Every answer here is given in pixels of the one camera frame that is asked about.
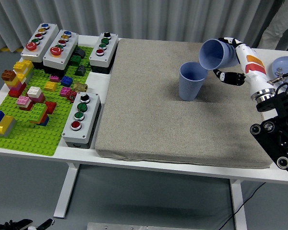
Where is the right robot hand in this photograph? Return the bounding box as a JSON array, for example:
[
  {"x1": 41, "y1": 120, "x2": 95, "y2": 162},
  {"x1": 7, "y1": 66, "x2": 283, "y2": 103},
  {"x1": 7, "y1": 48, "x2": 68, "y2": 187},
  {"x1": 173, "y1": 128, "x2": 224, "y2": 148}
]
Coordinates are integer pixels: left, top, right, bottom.
[{"x1": 213, "y1": 37, "x2": 275, "y2": 94}]

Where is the red valve handle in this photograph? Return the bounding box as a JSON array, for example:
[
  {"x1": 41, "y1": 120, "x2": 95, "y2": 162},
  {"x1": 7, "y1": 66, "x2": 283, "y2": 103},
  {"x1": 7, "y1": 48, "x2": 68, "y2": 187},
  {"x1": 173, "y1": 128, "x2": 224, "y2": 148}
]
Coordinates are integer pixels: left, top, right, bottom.
[{"x1": 66, "y1": 90, "x2": 78, "y2": 104}]

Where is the pink red brick stack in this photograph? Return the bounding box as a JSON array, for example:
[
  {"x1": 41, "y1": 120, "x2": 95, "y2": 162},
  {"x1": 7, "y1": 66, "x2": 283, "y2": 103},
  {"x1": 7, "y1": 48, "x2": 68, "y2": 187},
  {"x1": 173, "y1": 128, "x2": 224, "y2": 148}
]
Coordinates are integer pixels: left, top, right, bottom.
[{"x1": 16, "y1": 95, "x2": 34, "y2": 112}]

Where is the green orange blue brick stack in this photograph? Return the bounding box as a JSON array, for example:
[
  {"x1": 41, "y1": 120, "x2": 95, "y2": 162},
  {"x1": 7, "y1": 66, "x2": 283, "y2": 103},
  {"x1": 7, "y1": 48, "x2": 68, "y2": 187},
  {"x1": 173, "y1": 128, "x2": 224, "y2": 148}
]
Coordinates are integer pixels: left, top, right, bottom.
[{"x1": 27, "y1": 103, "x2": 50, "y2": 127}]

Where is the four-button control box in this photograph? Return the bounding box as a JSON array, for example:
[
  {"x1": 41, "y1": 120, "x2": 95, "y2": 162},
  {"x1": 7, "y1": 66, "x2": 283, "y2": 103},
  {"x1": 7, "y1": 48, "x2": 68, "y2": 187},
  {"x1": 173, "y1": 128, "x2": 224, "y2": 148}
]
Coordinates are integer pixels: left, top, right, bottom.
[
  {"x1": 88, "y1": 32, "x2": 119, "y2": 74},
  {"x1": 61, "y1": 92, "x2": 103, "y2": 150}
]

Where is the blue ribbed plastic cup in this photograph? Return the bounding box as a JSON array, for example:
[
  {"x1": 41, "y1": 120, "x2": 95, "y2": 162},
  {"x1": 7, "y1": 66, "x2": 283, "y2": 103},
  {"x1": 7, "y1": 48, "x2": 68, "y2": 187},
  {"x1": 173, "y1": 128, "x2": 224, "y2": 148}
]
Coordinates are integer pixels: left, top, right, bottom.
[
  {"x1": 198, "y1": 38, "x2": 239, "y2": 70},
  {"x1": 179, "y1": 61, "x2": 208, "y2": 102}
]

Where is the brass valve fitting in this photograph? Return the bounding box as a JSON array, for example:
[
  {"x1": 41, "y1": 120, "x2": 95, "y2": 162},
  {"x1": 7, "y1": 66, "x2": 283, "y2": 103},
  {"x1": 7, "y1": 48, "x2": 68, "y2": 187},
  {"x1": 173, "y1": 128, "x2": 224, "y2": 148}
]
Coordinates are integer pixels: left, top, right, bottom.
[{"x1": 73, "y1": 81, "x2": 88, "y2": 93}]

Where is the person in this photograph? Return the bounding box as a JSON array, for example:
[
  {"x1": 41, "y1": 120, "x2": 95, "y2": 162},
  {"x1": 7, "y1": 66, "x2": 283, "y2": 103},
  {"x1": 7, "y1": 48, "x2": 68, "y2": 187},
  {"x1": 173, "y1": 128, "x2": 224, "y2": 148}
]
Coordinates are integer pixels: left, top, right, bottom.
[{"x1": 256, "y1": 0, "x2": 288, "y2": 51}]

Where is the yellow grey brick stack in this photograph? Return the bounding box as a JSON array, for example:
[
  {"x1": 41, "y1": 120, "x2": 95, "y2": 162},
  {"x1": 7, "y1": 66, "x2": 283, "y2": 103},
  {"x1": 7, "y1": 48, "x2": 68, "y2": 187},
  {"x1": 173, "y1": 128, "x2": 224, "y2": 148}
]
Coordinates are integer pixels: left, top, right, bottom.
[{"x1": 0, "y1": 115, "x2": 16, "y2": 138}]

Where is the blue plate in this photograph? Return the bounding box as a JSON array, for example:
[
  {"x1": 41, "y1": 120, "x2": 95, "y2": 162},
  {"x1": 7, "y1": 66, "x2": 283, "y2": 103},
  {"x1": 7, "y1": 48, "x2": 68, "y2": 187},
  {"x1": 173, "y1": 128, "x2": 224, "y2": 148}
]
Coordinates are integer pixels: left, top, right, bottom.
[{"x1": 271, "y1": 56, "x2": 288, "y2": 93}]

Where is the white pink brick stack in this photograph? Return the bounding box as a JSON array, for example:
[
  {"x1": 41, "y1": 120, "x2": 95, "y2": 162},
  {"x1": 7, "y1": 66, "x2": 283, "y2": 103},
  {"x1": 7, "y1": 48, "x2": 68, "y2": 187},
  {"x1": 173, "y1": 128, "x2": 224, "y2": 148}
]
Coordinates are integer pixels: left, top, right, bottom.
[{"x1": 26, "y1": 86, "x2": 47, "y2": 104}]

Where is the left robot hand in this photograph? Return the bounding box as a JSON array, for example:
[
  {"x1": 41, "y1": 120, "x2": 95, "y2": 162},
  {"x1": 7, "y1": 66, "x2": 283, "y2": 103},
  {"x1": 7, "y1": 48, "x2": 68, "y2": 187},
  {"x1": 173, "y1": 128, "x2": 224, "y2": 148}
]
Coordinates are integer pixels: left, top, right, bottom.
[{"x1": 0, "y1": 218, "x2": 55, "y2": 230}]

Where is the white table leg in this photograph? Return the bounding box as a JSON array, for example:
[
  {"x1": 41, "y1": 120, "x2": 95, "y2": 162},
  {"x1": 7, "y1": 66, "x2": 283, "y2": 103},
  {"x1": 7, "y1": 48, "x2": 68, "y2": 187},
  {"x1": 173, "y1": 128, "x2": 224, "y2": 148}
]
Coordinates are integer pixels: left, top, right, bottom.
[
  {"x1": 53, "y1": 162, "x2": 80, "y2": 219},
  {"x1": 229, "y1": 178, "x2": 248, "y2": 230}
]

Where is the white pleated curtain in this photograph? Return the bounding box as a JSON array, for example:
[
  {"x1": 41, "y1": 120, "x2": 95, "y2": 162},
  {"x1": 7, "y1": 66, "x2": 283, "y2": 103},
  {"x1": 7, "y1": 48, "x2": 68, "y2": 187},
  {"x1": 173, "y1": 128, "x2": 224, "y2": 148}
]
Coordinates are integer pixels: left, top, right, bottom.
[{"x1": 0, "y1": 0, "x2": 283, "y2": 52}]

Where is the yellow white brick stack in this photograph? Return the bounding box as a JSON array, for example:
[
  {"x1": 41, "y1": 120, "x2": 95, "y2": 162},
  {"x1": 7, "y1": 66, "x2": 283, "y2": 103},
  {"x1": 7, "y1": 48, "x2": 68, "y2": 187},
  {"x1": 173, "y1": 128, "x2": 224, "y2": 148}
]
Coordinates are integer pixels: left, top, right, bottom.
[{"x1": 13, "y1": 59, "x2": 35, "y2": 83}]

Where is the brown yellow red brick tower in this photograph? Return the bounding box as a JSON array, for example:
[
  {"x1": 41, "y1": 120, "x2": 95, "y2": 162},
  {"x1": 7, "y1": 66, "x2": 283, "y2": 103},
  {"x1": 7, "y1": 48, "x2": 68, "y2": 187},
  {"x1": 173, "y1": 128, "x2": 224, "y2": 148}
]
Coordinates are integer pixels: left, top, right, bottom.
[{"x1": 0, "y1": 69, "x2": 27, "y2": 98}]

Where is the dark green brick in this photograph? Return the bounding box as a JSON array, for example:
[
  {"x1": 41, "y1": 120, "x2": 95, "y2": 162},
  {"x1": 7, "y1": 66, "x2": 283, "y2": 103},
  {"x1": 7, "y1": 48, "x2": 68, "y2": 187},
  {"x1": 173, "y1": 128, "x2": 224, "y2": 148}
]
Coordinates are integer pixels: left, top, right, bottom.
[{"x1": 70, "y1": 54, "x2": 83, "y2": 67}]

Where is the grey-brown cushion mat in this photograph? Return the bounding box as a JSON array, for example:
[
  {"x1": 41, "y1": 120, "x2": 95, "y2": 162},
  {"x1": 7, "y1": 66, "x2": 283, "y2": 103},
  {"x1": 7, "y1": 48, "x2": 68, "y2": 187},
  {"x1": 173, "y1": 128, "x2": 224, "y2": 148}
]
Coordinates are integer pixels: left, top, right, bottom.
[{"x1": 95, "y1": 38, "x2": 275, "y2": 170}]

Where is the five-button control box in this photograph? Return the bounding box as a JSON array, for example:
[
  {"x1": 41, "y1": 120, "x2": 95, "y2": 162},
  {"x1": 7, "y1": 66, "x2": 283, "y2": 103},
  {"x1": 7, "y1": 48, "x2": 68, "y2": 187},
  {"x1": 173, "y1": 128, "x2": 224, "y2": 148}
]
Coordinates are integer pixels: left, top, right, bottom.
[
  {"x1": 20, "y1": 23, "x2": 60, "y2": 70},
  {"x1": 42, "y1": 29, "x2": 79, "y2": 77}
]

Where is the green brick baseplate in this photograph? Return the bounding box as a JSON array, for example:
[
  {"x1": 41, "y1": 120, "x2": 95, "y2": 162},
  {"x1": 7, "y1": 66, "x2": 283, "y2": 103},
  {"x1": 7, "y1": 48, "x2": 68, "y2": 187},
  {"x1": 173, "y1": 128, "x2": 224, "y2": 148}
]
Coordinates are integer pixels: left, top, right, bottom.
[{"x1": 0, "y1": 45, "x2": 95, "y2": 157}]

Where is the black floor cable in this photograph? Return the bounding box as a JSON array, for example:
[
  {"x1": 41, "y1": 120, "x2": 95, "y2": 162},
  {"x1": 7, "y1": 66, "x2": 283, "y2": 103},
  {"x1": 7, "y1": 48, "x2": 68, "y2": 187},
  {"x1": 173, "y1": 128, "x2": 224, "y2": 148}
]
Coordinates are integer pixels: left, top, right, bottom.
[{"x1": 217, "y1": 182, "x2": 267, "y2": 230}]

